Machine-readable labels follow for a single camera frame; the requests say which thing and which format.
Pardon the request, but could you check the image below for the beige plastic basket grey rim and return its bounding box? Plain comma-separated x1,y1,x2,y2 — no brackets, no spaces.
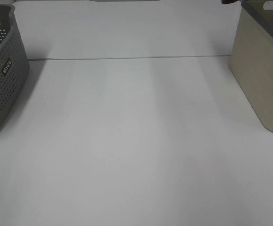
229,0,273,132

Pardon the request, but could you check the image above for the grey perforated plastic basket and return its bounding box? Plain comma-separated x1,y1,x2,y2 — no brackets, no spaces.
0,4,30,129

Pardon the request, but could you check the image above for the dark object at top right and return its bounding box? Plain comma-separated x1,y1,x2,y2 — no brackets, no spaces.
221,0,238,5

